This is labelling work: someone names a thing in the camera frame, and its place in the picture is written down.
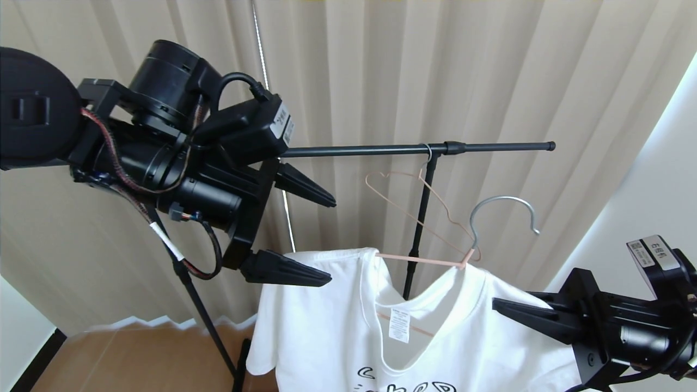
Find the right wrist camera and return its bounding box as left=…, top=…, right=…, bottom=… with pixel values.
left=626, top=235, right=697, bottom=305

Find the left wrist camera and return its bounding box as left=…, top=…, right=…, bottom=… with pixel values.
left=193, top=95, right=295, bottom=164

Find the pink clothes hanger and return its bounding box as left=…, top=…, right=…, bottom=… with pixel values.
left=375, top=196, right=541, bottom=338
left=365, top=143, right=482, bottom=262

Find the white printed T-shirt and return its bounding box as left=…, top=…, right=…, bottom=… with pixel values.
left=246, top=248, right=586, bottom=392

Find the black clothes rack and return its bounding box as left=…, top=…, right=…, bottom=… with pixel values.
left=144, top=140, right=557, bottom=392

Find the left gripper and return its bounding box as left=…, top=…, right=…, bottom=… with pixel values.
left=76, top=122, right=337, bottom=288

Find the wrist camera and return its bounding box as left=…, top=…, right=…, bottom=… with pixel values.
left=193, top=95, right=295, bottom=164
left=626, top=235, right=697, bottom=305

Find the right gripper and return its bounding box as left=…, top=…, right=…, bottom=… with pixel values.
left=564, top=268, right=681, bottom=390

